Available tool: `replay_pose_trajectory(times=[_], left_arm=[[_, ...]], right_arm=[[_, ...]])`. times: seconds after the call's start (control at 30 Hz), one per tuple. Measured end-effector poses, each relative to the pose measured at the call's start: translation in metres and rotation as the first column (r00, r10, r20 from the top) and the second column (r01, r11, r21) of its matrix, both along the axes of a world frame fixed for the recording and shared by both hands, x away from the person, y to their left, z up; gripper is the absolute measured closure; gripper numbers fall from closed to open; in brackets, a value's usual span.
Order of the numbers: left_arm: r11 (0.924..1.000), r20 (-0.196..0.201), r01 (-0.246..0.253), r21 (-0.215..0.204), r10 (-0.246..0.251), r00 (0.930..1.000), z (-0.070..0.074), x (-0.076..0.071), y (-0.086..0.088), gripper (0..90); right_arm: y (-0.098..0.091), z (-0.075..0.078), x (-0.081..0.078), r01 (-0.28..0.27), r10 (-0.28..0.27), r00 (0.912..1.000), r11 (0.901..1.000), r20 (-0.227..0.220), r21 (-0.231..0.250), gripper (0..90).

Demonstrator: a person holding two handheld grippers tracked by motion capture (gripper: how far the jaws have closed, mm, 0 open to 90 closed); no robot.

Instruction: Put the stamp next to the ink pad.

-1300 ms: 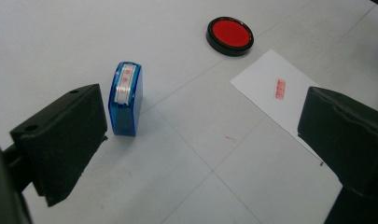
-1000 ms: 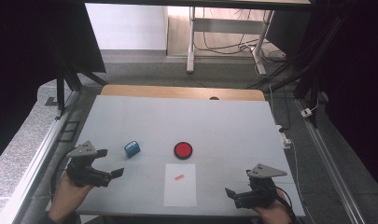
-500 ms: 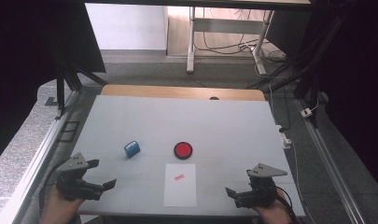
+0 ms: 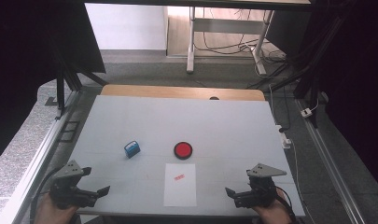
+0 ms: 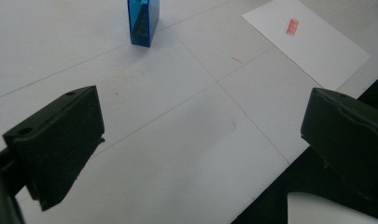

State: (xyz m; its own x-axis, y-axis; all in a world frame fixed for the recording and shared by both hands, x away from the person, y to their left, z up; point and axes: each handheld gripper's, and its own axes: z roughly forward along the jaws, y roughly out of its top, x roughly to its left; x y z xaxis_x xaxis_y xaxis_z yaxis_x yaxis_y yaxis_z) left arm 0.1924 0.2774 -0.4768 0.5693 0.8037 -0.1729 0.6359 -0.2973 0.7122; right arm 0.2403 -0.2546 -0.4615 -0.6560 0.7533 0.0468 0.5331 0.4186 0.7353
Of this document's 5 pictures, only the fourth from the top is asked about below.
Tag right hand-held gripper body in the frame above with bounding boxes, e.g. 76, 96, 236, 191
235, 162, 287, 209

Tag white power strip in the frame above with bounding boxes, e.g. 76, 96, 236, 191
274, 124, 293, 149

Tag red ink pad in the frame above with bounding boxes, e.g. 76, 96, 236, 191
173, 141, 193, 161

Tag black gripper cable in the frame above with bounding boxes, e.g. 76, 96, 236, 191
29, 166, 64, 224
274, 186, 301, 224

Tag white board table cover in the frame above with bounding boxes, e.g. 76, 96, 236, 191
46, 94, 306, 217

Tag person's left hand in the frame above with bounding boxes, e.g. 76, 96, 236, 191
34, 192, 80, 224

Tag black metal stand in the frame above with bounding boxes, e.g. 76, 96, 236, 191
43, 18, 109, 120
246, 0, 349, 129

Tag wooden table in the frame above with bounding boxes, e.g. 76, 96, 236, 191
100, 84, 267, 102

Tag person's right hand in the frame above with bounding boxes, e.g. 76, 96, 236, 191
251, 188, 293, 224

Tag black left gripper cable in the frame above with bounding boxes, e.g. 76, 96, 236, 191
29, 166, 64, 224

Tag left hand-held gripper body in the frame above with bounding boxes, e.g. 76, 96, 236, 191
49, 160, 99, 210

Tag white paper sheet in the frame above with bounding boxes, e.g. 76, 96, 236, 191
162, 163, 197, 208

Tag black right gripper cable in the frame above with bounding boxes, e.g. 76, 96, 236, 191
274, 186, 301, 224

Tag white power cable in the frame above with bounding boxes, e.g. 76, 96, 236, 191
288, 146, 315, 224

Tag white metal desk frame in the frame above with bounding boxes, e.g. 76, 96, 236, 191
186, 7, 275, 77

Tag blue stamp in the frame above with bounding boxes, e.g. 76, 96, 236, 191
123, 140, 141, 160

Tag black floor cables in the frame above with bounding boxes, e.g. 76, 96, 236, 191
194, 7, 287, 64

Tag aluminium rail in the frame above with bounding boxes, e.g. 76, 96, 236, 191
0, 90, 82, 224
294, 98, 367, 224

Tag black curtain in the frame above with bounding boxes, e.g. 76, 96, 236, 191
0, 0, 106, 166
265, 0, 378, 195

